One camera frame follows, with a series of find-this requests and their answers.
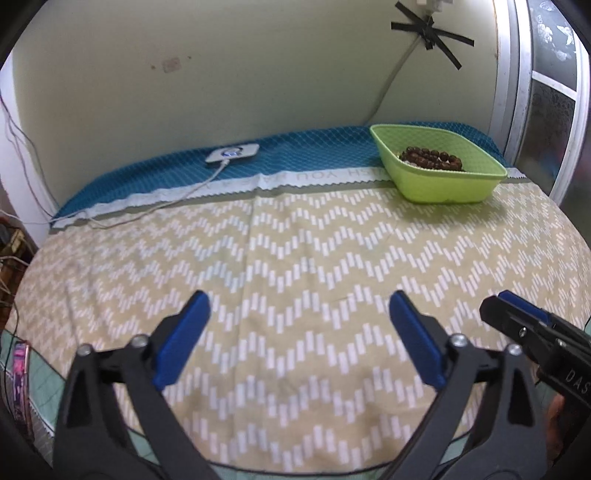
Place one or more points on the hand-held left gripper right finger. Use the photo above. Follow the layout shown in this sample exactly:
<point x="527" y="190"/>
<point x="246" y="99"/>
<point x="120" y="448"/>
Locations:
<point x="418" y="341"/>

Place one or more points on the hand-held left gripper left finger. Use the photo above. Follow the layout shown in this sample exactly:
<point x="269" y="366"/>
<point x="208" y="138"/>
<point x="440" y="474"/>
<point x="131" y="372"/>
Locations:
<point x="182" y="341"/>

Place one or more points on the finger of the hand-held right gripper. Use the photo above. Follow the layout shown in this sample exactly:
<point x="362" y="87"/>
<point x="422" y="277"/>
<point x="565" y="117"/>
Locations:
<point x="508" y="323"/>
<point x="521" y="307"/>

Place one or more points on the green plastic basin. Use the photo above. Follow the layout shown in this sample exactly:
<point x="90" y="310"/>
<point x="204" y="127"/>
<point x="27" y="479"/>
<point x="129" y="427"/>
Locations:
<point x="438" y="184"/>

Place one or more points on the beige zigzag patterned cloth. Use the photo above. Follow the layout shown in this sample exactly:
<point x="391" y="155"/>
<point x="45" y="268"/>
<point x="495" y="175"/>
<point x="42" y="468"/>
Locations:
<point x="300" y="258"/>

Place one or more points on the green cutting mat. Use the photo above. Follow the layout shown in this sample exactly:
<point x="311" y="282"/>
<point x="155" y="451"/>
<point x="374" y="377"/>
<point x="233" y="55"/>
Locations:
<point x="39" y="397"/>

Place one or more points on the white square charging device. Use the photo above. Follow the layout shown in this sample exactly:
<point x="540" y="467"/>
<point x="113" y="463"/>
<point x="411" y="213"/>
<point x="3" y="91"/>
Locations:
<point x="233" y="153"/>

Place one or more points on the teal patterned cloth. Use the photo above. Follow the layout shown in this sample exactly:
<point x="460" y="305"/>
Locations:
<point x="314" y="152"/>

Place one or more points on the black tape cross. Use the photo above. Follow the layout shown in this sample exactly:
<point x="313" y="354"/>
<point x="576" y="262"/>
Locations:
<point x="434" y="34"/>

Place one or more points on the white window frame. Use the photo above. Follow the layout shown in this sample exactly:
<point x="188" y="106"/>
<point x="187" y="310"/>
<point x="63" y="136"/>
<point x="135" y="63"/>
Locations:
<point x="512" y="92"/>

